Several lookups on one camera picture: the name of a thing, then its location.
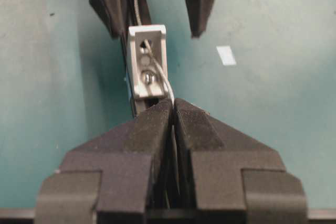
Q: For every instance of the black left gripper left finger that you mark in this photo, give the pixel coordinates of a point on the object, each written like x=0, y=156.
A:
x=113, y=178

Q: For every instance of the small white tape patch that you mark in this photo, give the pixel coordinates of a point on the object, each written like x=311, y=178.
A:
x=226, y=55

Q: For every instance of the long black aluminium rail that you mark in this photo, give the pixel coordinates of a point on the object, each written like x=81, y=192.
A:
x=143, y=18

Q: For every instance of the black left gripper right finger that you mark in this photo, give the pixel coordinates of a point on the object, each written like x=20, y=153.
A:
x=227, y=176

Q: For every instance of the white bracket with hole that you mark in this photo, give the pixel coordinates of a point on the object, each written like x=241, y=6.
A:
x=146, y=47

